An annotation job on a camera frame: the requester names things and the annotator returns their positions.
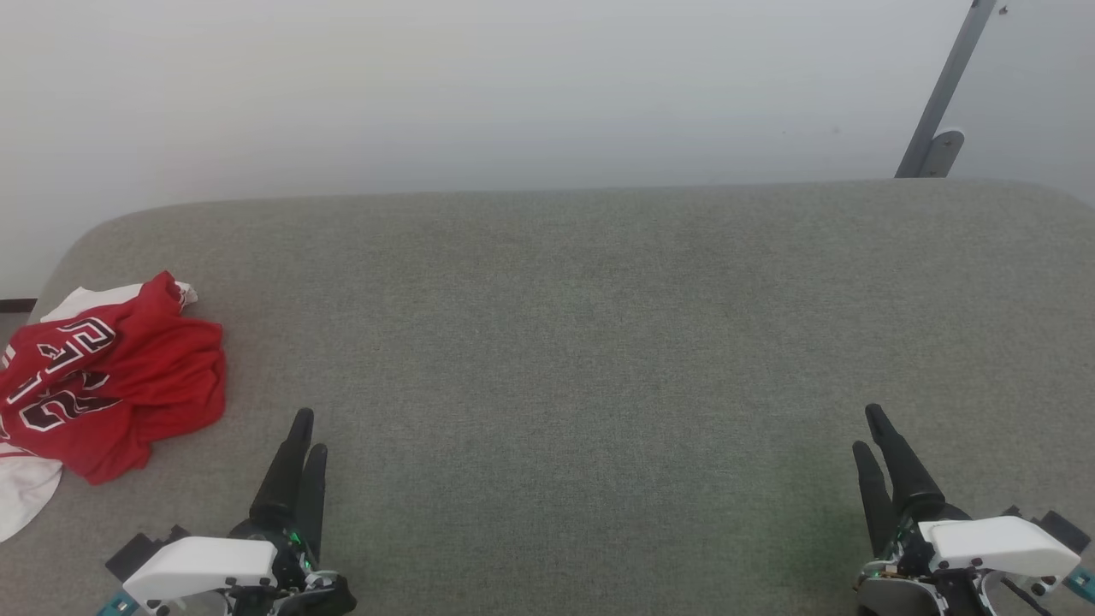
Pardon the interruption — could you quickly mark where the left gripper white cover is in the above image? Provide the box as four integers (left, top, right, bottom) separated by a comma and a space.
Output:
122, 408, 357, 616

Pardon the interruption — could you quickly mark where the grey fabric sofa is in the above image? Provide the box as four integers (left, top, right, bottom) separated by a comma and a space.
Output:
0, 178, 1095, 616

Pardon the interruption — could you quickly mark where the grey metal pole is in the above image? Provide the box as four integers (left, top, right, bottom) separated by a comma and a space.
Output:
894, 0, 998, 179

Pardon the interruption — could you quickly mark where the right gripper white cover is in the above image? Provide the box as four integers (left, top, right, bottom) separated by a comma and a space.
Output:
852, 404, 1081, 616

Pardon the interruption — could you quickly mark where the red white Bulls jersey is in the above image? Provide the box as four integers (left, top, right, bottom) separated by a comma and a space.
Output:
0, 271, 228, 543

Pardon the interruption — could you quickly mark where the grey pole foot bracket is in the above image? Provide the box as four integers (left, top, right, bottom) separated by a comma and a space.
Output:
919, 128, 966, 179

